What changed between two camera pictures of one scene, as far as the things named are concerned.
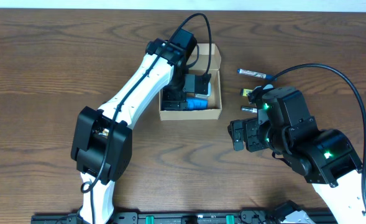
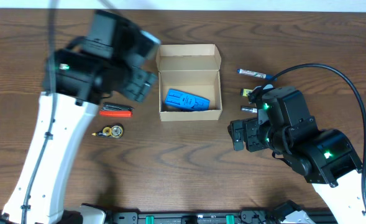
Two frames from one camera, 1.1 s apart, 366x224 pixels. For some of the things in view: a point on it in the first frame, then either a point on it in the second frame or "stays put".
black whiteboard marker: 246,109 stays put
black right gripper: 249,134 stays put
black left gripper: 174,104 -> 139,84
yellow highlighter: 245,91 stays put
